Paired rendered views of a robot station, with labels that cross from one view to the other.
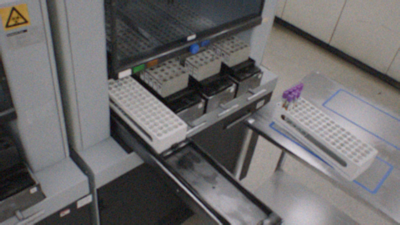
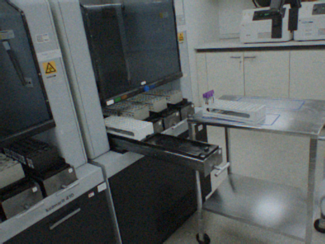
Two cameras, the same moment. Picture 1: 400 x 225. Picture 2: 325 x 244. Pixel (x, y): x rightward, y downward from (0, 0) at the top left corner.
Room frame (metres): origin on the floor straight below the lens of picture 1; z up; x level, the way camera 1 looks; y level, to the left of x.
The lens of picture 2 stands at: (-0.51, -0.06, 1.33)
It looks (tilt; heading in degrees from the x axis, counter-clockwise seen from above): 20 degrees down; 2
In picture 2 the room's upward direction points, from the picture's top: 8 degrees counter-clockwise
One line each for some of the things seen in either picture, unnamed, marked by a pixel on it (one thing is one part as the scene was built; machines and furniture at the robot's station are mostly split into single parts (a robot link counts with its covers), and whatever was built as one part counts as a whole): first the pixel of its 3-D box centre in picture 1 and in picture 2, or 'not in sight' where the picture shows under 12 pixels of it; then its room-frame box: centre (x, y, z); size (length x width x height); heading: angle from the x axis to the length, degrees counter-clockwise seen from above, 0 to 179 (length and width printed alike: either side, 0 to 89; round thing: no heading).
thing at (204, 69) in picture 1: (207, 68); (159, 105); (1.08, 0.00, 0.85); 0.12 x 0.02 x 0.06; 138
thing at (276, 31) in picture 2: not in sight; (277, 26); (0.39, -0.41, 1.26); 0.03 x 0.01 x 0.07; 48
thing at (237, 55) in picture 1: (237, 55); (175, 98); (1.20, -0.10, 0.85); 0.12 x 0.02 x 0.06; 138
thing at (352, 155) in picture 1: (320, 134); (232, 110); (0.84, -0.36, 0.85); 0.30 x 0.10 x 0.06; 45
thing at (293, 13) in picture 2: not in sight; (292, 19); (0.49, -0.50, 1.26); 0.03 x 0.01 x 0.07; 48
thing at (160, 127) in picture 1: (141, 111); (124, 128); (0.83, 0.17, 0.83); 0.30 x 0.10 x 0.06; 49
